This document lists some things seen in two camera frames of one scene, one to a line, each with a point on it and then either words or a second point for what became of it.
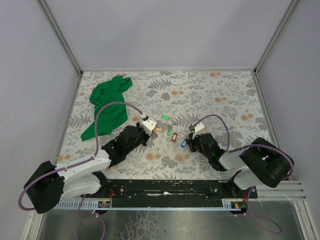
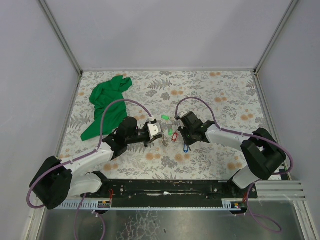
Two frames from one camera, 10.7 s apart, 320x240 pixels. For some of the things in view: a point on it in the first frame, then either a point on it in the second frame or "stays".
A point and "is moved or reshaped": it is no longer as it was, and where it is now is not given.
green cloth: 110,116 stays
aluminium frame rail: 292,193 stays
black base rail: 170,193 stays
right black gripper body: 193,143 → 184,133
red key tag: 174,136 stays
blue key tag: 183,143 is moved or reshaped
